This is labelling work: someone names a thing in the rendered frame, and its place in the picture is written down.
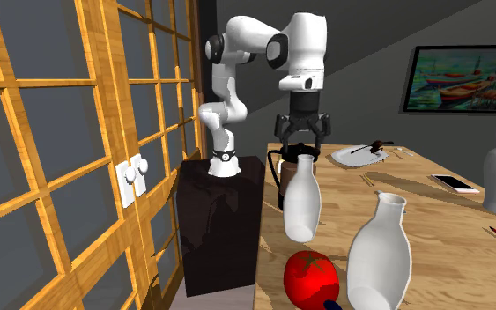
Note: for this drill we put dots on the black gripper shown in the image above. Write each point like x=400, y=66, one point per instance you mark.
x=304, y=107

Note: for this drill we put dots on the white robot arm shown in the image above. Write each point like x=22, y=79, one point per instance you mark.
x=303, y=47

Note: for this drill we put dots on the black and brown coffee pot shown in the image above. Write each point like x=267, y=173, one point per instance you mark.
x=287, y=176

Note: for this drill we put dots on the white plate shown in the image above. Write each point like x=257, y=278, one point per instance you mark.
x=355, y=157

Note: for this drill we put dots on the small white bottle vase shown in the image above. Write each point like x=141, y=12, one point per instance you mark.
x=301, y=202

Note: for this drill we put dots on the dark brown utensil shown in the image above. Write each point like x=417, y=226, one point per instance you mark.
x=375, y=147

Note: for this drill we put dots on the yellow pencil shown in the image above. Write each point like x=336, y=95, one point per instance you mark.
x=367, y=180

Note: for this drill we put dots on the silver cutlery piece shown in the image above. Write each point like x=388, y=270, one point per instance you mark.
x=403, y=151

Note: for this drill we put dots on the dark robot stand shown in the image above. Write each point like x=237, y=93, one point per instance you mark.
x=219, y=232

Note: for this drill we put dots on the red tomato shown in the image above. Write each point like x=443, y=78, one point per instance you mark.
x=310, y=279

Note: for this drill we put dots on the large white bottle vase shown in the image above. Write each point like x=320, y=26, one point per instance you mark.
x=378, y=262

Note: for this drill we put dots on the white smartphone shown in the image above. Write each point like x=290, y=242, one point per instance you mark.
x=454, y=183

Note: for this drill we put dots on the framed boat painting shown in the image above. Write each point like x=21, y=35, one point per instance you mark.
x=460, y=79

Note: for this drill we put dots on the dark blue object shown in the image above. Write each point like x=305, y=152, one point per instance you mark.
x=331, y=305

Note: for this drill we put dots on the wooden table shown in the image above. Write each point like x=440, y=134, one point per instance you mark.
x=445, y=244

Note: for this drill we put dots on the wooden lattice door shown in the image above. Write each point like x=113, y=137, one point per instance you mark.
x=58, y=180

